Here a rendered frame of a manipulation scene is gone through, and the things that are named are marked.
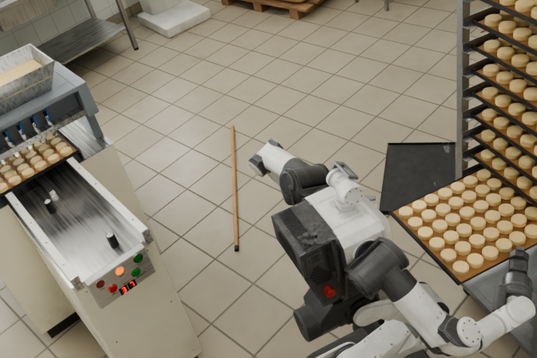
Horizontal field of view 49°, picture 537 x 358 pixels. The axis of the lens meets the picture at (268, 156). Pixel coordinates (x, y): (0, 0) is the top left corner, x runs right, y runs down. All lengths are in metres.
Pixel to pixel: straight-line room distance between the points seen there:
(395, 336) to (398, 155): 1.58
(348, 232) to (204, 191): 2.12
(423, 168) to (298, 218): 1.88
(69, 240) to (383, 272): 1.30
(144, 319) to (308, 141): 1.86
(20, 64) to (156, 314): 1.26
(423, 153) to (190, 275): 1.54
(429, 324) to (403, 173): 1.95
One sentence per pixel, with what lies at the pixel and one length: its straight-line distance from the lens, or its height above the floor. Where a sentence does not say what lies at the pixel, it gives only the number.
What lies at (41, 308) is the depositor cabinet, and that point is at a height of 0.24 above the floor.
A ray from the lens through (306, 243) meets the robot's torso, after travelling 1.68.
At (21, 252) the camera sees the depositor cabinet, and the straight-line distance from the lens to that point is 2.95.
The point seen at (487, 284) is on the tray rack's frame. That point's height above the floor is 0.15.
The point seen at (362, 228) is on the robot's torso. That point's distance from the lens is 1.72.
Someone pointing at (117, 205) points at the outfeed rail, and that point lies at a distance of 2.39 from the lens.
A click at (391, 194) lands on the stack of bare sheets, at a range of 3.41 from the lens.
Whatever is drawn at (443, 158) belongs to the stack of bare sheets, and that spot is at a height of 0.02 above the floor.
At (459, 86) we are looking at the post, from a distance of 2.14.
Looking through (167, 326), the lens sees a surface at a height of 0.37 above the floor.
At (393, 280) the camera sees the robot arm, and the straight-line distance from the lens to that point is 1.64.
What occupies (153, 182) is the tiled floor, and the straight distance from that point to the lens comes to 3.96.
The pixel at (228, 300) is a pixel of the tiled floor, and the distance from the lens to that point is 3.09.
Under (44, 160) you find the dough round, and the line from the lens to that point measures 2.85.
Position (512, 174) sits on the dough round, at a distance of 2.22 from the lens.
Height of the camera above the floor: 2.33
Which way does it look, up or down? 37 degrees down
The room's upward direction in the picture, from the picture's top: 14 degrees counter-clockwise
